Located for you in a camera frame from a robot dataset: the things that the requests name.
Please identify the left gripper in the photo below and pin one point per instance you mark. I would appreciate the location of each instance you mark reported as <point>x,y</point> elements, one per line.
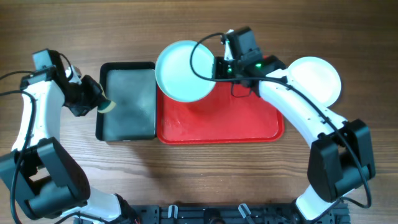
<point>92,94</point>

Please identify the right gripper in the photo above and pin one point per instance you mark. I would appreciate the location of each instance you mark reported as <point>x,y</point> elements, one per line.
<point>219,70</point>

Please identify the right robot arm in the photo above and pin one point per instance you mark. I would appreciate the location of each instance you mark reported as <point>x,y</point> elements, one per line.
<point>341,152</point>

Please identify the green yellow sponge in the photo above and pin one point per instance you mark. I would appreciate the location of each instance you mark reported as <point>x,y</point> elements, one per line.
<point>106,106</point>

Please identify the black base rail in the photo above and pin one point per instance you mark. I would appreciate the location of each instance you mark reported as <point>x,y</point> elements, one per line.
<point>278,213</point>

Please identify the light blue plate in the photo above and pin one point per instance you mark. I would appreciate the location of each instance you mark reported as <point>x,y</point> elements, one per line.
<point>182,69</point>

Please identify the red plastic tray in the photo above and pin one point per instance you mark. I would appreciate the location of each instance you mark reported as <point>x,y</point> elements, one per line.
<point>229,114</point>

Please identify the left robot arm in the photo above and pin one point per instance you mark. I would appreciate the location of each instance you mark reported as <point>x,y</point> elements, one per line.
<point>43,179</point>

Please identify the black water tray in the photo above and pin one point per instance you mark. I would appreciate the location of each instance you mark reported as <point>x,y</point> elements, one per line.
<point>133,88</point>

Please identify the white plate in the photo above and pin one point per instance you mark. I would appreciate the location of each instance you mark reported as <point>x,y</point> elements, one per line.
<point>317,77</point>

